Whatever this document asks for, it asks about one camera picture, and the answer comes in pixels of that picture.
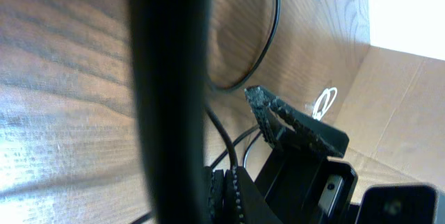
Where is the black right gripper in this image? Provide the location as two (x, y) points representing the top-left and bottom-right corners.
(204, 86), (358, 224)

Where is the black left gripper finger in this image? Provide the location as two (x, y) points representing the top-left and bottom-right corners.
(224, 166), (281, 224)

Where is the brown cardboard side panel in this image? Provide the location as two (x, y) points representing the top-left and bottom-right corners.
(334, 47), (444, 202)

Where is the black white braided cable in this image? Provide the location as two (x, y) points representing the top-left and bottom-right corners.
(131, 0), (282, 224)

